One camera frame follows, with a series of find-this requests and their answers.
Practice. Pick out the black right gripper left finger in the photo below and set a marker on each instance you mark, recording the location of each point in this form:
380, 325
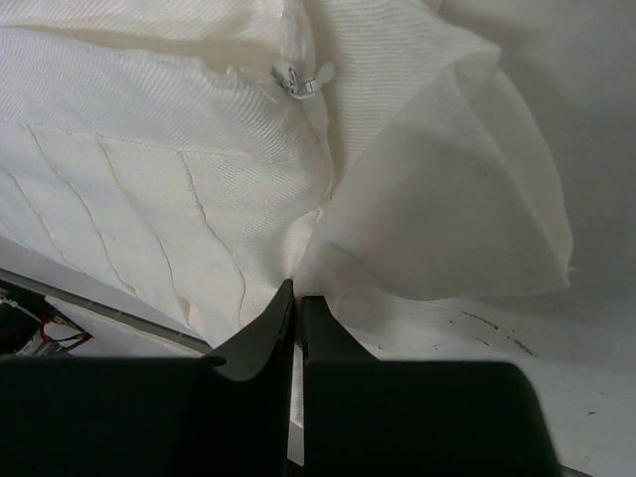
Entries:
223, 414

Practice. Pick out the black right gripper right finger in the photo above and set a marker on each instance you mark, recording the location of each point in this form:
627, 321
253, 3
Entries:
368, 417

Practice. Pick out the white fabric skirt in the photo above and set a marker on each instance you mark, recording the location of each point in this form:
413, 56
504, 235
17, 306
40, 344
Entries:
195, 154

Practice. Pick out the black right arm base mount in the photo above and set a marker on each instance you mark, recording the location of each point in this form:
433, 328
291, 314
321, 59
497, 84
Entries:
31, 327

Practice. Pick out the aluminium table edge rail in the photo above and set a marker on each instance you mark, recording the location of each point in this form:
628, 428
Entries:
113, 333

